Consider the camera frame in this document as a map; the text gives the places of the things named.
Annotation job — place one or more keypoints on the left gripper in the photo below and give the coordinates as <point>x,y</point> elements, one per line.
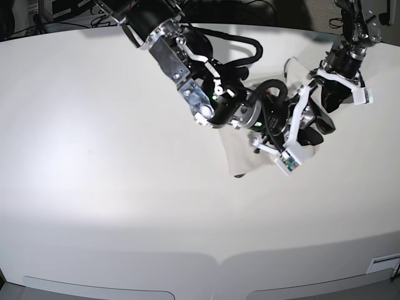
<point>333,94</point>

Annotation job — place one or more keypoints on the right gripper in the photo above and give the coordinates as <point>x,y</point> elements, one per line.
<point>304,121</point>

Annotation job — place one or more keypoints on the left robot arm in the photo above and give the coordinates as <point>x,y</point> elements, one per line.
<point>337,78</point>

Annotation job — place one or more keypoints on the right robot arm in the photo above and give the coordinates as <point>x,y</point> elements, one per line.
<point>215,92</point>

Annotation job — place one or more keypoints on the white label sticker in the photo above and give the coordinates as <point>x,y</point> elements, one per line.
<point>383,263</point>

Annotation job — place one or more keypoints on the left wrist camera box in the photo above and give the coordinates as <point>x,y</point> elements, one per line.
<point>362,96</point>

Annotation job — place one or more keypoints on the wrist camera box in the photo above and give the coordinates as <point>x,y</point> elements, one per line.
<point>289,160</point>
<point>362,96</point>

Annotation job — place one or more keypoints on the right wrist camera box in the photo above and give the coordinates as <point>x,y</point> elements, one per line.
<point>289,160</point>

